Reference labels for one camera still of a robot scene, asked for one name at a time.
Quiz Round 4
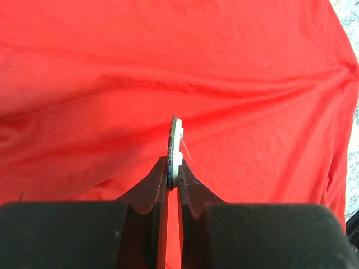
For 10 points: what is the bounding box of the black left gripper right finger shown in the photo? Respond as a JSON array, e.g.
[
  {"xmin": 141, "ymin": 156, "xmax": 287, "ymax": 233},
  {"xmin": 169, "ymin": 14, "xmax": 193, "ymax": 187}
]
[{"xmin": 177, "ymin": 163, "xmax": 358, "ymax": 268}]

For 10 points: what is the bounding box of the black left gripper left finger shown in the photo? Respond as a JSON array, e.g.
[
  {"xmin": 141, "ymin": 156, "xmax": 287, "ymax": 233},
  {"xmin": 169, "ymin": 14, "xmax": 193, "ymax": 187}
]
[{"xmin": 1, "ymin": 157, "xmax": 168, "ymax": 268}]

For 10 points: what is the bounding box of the silver grey brooch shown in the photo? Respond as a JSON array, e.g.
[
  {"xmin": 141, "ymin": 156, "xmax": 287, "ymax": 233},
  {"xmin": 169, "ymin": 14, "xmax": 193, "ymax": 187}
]
[{"xmin": 166, "ymin": 115, "xmax": 191, "ymax": 191}]

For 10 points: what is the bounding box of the red tank top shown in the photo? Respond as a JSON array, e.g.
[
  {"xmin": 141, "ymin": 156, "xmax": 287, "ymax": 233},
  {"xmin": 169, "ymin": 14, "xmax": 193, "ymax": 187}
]
[{"xmin": 1, "ymin": 1, "xmax": 358, "ymax": 268}]

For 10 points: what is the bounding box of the floral patterned table mat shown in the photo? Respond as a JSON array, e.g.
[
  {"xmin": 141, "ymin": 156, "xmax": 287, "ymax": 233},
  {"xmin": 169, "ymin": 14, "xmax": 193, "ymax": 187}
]
[{"xmin": 330, "ymin": 0, "xmax": 359, "ymax": 222}]

